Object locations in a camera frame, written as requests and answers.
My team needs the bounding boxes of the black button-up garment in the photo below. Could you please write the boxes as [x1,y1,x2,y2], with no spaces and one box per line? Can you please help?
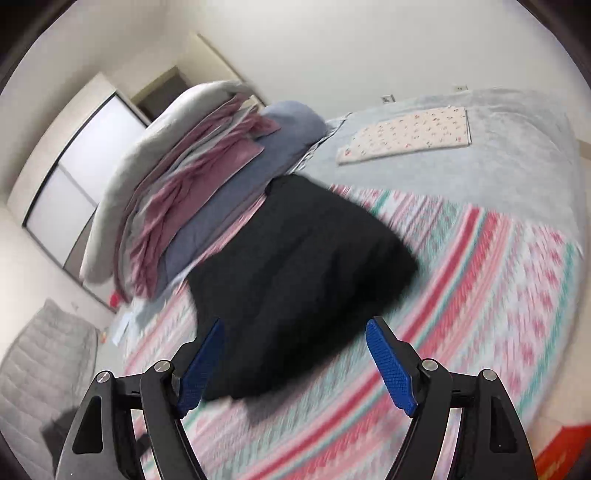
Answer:
[188,175,419,401]

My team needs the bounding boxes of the white paper sheets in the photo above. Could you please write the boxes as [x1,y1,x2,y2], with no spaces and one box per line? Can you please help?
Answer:
[111,312,132,346]

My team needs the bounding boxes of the red green patterned blanket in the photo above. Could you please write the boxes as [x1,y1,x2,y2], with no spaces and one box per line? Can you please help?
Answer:
[121,184,585,480]

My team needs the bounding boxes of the small red container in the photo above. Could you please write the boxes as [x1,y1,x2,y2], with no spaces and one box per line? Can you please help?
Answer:
[109,292,121,310]

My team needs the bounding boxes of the grey quilted mat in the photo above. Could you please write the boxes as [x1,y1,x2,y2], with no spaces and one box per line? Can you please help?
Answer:
[1,299,98,479]

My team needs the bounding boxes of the red cardboard box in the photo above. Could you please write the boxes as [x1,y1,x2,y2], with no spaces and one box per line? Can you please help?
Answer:
[535,425,590,480]

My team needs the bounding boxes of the white floral folded cloth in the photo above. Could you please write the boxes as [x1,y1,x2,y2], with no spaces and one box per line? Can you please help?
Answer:
[335,106,472,165]

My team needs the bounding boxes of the white sliding-door wardrobe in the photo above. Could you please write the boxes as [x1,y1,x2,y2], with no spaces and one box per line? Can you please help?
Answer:
[6,71,153,282]

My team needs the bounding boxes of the light grey folded duvet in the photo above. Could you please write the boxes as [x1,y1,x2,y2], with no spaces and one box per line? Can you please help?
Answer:
[80,80,253,284]

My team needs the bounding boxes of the blue grey folded duvet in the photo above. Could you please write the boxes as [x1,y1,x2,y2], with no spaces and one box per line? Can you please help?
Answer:
[152,101,329,297]

